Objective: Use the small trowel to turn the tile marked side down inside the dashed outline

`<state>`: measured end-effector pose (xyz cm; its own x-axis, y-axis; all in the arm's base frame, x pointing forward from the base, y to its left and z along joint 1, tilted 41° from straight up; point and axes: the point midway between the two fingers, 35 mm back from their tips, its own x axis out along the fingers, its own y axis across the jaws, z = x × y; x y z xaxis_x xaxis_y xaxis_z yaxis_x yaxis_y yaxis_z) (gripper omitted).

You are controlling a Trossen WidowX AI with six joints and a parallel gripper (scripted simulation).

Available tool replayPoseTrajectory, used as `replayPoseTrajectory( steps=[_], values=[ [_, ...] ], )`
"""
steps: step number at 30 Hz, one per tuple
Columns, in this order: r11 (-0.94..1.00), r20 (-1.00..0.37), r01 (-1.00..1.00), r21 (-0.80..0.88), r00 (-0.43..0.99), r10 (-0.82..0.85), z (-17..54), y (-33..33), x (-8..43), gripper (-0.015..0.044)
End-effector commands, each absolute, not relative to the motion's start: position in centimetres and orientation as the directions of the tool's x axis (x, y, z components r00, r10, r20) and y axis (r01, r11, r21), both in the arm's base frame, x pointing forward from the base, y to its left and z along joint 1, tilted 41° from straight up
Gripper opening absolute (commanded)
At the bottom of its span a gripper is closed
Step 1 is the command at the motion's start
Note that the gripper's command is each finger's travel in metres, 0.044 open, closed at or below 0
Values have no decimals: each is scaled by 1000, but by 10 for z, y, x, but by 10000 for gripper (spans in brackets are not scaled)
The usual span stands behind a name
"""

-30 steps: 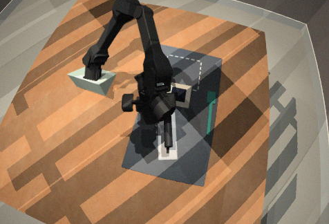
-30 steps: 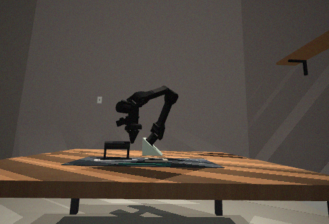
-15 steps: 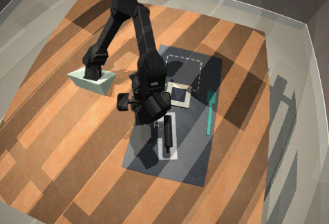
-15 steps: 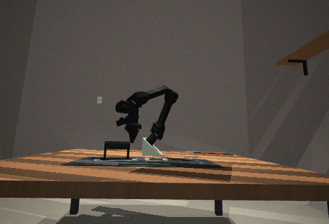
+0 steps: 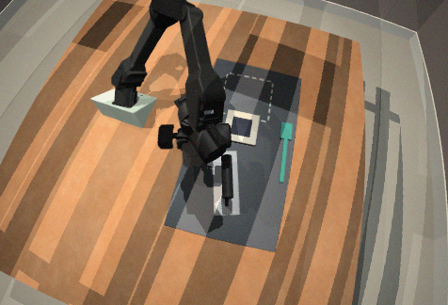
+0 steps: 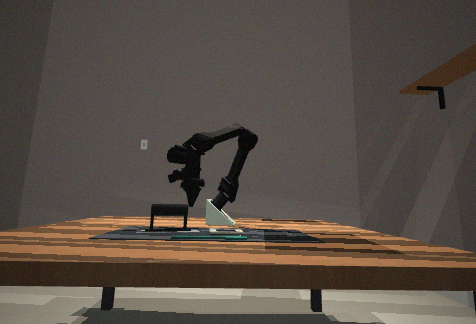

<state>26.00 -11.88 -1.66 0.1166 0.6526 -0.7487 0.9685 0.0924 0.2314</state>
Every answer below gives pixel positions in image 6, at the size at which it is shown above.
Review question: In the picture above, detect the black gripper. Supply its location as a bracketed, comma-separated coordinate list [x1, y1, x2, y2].
[180, 165, 205, 207]

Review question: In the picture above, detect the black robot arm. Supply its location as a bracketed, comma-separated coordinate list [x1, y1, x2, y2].
[167, 123, 258, 211]

